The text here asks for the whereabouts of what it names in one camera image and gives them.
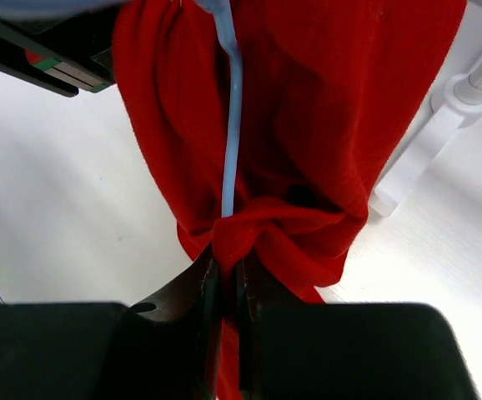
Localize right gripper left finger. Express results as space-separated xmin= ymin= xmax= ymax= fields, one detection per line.
xmin=0 ymin=249 xmax=220 ymax=399

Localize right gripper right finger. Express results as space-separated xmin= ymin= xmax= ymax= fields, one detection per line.
xmin=236 ymin=254 xmax=478 ymax=399

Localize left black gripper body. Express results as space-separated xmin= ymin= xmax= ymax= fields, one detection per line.
xmin=0 ymin=3 xmax=118 ymax=98

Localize blue wire hanger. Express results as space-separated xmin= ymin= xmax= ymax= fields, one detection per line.
xmin=195 ymin=0 xmax=244 ymax=218

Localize red t shirt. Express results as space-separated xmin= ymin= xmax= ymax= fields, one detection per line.
xmin=113 ymin=1 xmax=466 ymax=399

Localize white clothes rack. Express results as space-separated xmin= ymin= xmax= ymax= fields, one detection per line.
xmin=369 ymin=1 xmax=482 ymax=221

